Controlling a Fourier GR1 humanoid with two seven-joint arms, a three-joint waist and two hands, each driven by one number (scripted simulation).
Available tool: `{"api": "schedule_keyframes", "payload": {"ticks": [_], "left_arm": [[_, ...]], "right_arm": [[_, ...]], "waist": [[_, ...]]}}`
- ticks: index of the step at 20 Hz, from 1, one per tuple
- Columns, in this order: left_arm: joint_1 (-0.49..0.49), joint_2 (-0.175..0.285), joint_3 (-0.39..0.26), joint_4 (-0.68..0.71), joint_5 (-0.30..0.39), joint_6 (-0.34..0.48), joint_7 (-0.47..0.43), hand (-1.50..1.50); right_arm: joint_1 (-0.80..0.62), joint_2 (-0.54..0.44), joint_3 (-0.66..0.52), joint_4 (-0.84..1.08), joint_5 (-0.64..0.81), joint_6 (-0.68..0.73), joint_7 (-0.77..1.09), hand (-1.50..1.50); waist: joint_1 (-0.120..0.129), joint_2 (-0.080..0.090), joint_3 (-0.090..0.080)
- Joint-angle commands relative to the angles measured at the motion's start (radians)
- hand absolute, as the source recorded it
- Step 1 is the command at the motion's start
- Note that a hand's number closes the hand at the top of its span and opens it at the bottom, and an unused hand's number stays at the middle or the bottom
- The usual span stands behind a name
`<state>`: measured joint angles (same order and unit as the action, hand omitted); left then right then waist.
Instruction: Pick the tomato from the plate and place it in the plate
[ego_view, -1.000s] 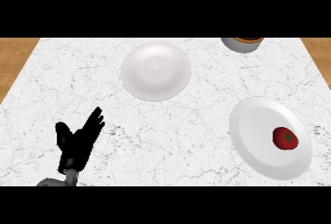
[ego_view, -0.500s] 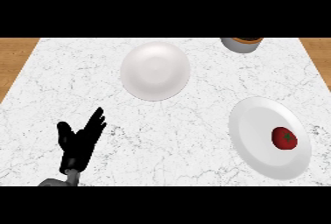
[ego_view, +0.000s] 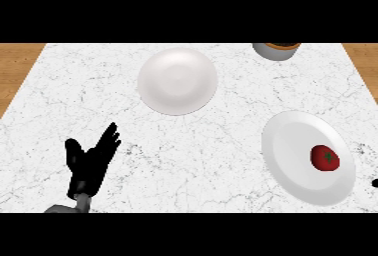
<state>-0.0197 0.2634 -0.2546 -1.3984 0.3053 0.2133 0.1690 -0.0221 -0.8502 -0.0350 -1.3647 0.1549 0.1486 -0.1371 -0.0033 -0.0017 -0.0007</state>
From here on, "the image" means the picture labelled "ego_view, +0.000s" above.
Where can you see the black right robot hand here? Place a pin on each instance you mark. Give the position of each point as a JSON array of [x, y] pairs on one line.
[[376, 182]]

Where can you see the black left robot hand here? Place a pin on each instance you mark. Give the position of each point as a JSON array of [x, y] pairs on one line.
[[89, 163]]

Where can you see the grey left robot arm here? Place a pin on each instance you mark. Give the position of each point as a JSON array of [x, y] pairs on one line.
[[79, 205]]

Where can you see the red tomato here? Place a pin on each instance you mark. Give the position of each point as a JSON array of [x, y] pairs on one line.
[[325, 158]]

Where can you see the pinkish white plate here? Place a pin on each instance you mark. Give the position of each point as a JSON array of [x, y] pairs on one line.
[[178, 81]]

